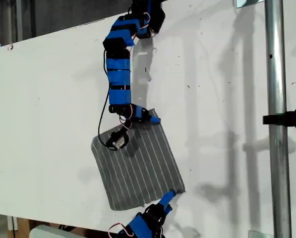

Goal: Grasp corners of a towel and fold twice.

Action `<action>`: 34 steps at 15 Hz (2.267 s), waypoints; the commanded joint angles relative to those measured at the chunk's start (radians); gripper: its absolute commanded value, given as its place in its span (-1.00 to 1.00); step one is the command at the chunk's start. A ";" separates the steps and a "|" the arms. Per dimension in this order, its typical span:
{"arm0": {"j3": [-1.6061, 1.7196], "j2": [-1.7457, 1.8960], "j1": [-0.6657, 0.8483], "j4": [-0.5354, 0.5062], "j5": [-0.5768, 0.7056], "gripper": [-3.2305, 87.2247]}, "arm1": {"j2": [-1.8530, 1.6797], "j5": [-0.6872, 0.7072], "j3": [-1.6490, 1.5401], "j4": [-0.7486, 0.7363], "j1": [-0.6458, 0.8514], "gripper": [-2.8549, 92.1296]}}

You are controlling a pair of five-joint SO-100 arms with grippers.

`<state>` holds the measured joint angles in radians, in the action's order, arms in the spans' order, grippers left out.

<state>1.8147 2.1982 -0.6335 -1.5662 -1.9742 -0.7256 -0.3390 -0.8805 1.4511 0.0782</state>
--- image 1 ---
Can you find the wooden table leg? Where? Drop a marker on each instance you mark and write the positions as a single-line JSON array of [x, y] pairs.
[[22, 228]]

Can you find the grey striped towel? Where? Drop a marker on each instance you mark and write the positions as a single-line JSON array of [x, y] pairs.
[[142, 168]]

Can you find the white box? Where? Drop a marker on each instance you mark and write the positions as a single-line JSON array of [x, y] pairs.
[[53, 233]]

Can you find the black clamp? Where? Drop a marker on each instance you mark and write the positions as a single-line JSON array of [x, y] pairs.
[[286, 119]]

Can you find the steel post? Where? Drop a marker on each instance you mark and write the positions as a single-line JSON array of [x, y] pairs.
[[278, 99]]

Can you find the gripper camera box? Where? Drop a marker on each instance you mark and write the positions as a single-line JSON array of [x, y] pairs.
[[118, 141]]

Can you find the camera black stalk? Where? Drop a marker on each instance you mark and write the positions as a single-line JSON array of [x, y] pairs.
[[125, 126]]

